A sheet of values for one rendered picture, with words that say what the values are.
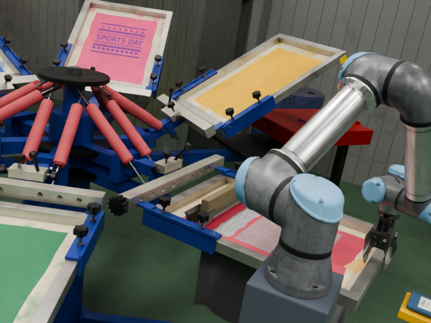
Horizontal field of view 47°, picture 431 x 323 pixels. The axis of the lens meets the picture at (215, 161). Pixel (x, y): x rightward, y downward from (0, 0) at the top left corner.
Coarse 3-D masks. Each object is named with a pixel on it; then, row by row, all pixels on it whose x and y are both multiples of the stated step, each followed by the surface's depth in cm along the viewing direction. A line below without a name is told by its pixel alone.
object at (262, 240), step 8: (184, 216) 188; (224, 216) 193; (208, 224) 185; (216, 224) 186; (248, 224) 190; (256, 224) 191; (240, 232) 183; (248, 232) 184; (256, 232) 185; (264, 232) 186; (272, 232) 186; (232, 240) 176; (240, 240) 177; (248, 240) 178; (256, 240) 178; (264, 240) 179; (272, 240) 180; (248, 248) 172; (256, 248) 173; (264, 248) 174; (272, 248) 175; (336, 256) 176; (336, 264) 171; (344, 264) 172; (344, 272) 167
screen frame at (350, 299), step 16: (224, 176) 223; (192, 192) 201; (160, 208) 183; (176, 208) 192; (352, 224) 199; (368, 224) 197; (224, 240) 168; (240, 256) 163; (256, 256) 161; (368, 272) 162; (352, 288) 151; (352, 304) 147
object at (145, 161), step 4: (140, 160) 212; (144, 160) 213; (148, 160) 213; (152, 160) 214; (136, 164) 212; (140, 164) 210; (144, 164) 209; (148, 164) 209; (152, 164) 210; (136, 168) 212; (140, 168) 211; (144, 168) 210; (148, 168) 209; (140, 172) 211; (144, 172) 210; (148, 172) 209; (156, 176) 207; (160, 176) 206
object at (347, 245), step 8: (232, 208) 201; (240, 208) 202; (264, 224) 192; (272, 224) 193; (344, 232) 196; (336, 240) 188; (344, 240) 189; (352, 240) 190; (360, 240) 191; (336, 248) 182; (344, 248) 183; (352, 248) 184; (360, 248) 185; (344, 256) 177; (352, 256) 178
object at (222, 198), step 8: (232, 184) 197; (216, 192) 187; (224, 192) 189; (232, 192) 194; (208, 200) 180; (216, 200) 184; (224, 200) 190; (232, 200) 197; (208, 208) 180; (216, 208) 186
